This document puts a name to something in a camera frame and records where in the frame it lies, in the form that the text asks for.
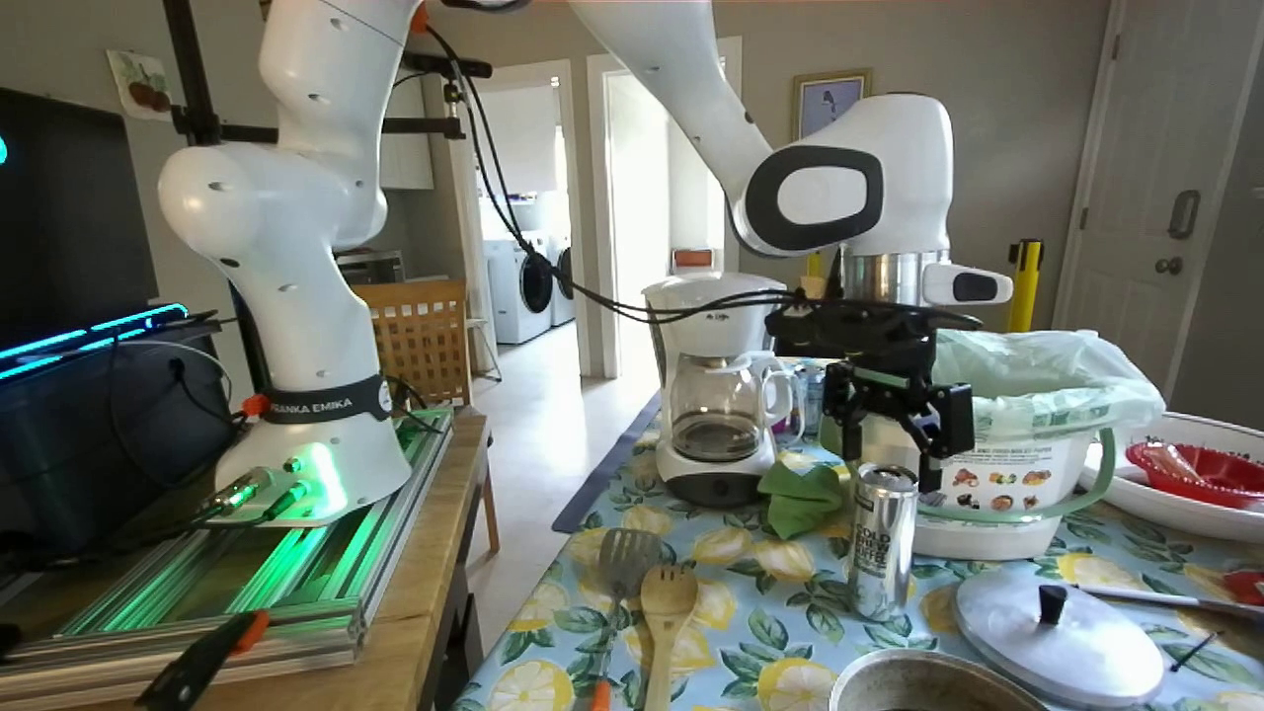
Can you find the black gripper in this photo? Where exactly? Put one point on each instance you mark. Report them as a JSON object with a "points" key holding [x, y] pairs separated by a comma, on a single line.
{"points": [[894, 339]]}

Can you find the silver drink can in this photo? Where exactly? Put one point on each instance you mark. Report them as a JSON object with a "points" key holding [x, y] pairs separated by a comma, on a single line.
{"points": [[881, 543]]}

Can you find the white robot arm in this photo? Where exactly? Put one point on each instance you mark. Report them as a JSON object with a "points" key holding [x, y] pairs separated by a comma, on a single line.
{"points": [[275, 217]]}

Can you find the white bin with green liner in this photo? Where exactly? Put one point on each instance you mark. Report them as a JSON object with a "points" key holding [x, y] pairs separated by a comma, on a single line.
{"points": [[1049, 417]]}

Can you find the green cloth napkin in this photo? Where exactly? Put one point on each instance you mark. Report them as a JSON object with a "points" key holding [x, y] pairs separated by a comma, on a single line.
{"points": [[803, 492]]}

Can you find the white coffee maker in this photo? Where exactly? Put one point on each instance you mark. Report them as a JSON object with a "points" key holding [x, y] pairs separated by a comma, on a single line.
{"points": [[719, 383]]}

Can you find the yellow bottle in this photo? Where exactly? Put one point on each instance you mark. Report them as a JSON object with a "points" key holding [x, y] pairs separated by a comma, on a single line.
{"points": [[1023, 273]]}

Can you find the metal saucepan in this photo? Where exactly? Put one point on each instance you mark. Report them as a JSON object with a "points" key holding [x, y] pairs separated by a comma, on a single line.
{"points": [[923, 679]]}

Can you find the white pot lid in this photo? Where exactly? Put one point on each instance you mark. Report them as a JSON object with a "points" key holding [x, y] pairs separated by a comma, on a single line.
{"points": [[1061, 642]]}

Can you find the wooden spoon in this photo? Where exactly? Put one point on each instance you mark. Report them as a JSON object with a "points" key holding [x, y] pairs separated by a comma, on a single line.
{"points": [[665, 596]]}

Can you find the white plate with red food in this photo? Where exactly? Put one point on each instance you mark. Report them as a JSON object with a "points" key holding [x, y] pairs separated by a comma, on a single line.
{"points": [[1196, 474]]}

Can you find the metal slotted spatula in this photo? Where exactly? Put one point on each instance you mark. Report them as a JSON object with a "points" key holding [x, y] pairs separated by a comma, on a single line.
{"points": [[627, 553]]}

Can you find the framed bird picture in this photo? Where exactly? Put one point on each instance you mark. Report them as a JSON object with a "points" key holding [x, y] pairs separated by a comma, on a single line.
{"points": [[828, 97]]}

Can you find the lemon print tablecloth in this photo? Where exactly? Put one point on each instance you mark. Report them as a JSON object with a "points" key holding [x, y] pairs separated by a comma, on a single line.
{"points": [[776, 625]]}

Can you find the washing machine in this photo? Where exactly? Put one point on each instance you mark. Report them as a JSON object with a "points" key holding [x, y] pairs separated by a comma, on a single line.
{"points": [[518, 285]]}

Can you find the wicker laundry basket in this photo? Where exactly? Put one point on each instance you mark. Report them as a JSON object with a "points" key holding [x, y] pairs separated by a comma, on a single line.
{"points": [[419, 331]]}

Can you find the wooden side table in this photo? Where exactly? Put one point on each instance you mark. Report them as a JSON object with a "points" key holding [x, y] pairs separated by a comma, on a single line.
{"points": [[400, 658]]}

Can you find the black computer monitor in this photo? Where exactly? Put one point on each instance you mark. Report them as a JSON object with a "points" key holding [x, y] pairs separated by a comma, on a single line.
{"points": [[73, 237]]}

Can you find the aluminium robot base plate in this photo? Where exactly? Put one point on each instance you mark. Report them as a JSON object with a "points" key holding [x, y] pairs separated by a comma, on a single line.
{"points": [[317, 587]]}

